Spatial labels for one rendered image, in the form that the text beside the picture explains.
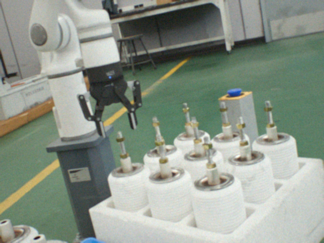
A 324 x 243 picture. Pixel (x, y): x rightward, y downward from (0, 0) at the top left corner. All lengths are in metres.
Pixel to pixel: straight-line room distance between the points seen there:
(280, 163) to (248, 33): 5.06
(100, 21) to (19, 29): 6.14
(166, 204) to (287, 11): 5.23
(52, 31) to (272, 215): 0.66
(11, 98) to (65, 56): 2.34
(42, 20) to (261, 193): 0.65
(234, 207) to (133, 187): 0.24
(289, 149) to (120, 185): 0.37
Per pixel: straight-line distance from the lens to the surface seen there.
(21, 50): 7.00
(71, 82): 1.09
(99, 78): 0.85
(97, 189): 1.12
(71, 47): 1.12
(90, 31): 0.85
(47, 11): 1.06
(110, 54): 0.85
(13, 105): 3.45
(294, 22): 5.94
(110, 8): 5.41
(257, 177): 0.83
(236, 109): 1.15
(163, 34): 6.09
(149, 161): 0.98
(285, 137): 0.95
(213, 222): 0.76
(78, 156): 1.11
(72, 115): 1.10
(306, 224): 0.96
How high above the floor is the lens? 0.55
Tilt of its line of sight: 13 degrees down
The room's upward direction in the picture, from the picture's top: 12 degrees counter-clockwise
